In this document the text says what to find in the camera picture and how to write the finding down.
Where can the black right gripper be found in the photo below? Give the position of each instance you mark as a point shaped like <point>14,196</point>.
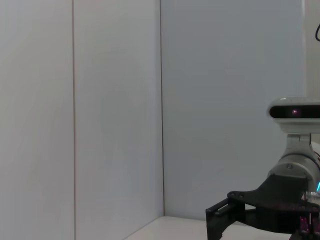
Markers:
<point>282,205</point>

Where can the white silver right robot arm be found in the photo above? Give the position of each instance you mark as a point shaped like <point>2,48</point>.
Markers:
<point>295,165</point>

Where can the clear plug on right gripper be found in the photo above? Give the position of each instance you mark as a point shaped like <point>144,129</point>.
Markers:
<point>312,195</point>

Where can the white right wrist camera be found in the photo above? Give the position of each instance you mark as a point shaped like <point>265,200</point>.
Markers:
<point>295,112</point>

